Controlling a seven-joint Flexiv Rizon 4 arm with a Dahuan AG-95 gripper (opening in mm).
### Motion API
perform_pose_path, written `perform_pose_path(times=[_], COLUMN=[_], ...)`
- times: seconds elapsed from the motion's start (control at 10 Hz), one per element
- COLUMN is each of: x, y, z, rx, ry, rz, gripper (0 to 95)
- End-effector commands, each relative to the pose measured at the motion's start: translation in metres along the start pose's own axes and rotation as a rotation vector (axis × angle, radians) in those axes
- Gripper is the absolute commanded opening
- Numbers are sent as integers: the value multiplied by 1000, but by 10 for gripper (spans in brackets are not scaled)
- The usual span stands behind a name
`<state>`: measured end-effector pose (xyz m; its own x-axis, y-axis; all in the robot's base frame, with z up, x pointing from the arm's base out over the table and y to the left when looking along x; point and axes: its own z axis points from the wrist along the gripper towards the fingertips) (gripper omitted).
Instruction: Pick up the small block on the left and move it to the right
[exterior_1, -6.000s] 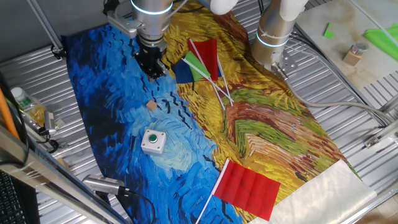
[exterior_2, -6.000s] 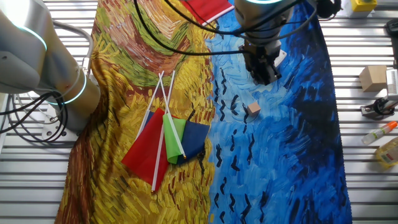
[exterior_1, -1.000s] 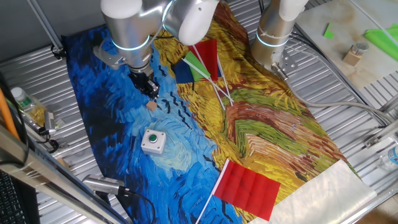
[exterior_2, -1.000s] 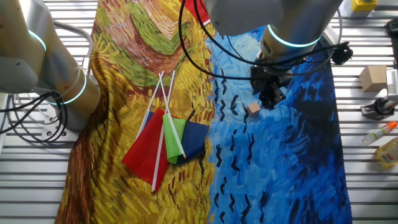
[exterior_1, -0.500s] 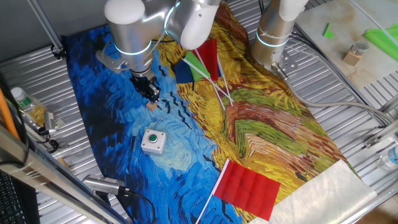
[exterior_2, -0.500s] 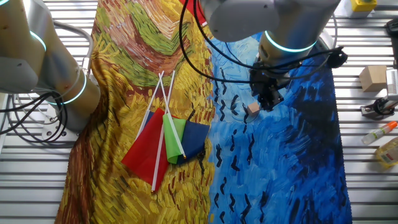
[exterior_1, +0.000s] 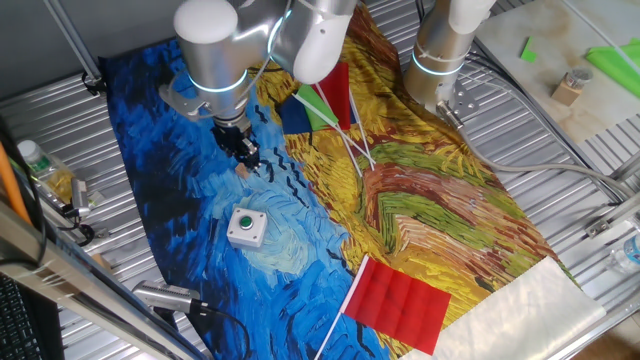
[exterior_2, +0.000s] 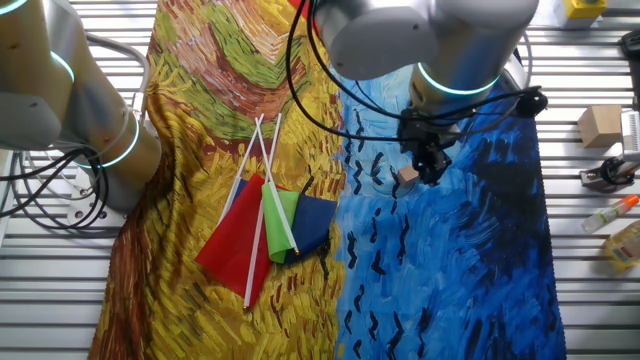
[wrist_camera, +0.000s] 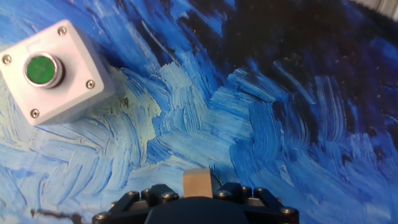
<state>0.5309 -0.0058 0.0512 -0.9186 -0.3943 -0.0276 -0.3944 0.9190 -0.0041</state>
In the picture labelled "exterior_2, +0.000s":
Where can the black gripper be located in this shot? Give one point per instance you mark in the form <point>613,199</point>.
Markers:
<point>425,135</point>

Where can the small wooden block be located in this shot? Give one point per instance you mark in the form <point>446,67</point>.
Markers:
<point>406,176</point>

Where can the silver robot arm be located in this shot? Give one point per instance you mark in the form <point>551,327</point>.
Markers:
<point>50,75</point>

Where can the painted blue yellow tablecloth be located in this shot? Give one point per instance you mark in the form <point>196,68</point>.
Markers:
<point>450,250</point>

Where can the dark blue flag white stick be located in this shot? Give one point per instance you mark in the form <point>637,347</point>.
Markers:
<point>312,225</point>

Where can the small green flag white stick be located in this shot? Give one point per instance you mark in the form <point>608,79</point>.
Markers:
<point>274,235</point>

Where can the brown cardboard box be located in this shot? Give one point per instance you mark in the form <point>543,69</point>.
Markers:
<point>600,127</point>

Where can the clear spray bottle orange cap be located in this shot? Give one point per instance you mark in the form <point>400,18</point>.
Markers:
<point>605,216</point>

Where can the small red flag white stick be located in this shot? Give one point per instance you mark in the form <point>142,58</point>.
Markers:
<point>230,250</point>

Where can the yellow oil bottle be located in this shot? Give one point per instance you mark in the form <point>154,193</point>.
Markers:
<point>625,247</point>

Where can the yellow emergency stop box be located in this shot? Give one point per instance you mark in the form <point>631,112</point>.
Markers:
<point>585,10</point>

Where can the black device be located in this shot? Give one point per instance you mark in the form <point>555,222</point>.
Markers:
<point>632,45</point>

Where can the black clamp camera mount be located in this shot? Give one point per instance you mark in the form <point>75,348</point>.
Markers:
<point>611,172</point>

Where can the ribbed silver camera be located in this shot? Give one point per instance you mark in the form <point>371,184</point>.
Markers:
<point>631,135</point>

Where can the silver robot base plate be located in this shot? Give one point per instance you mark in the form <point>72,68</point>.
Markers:
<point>80,210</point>

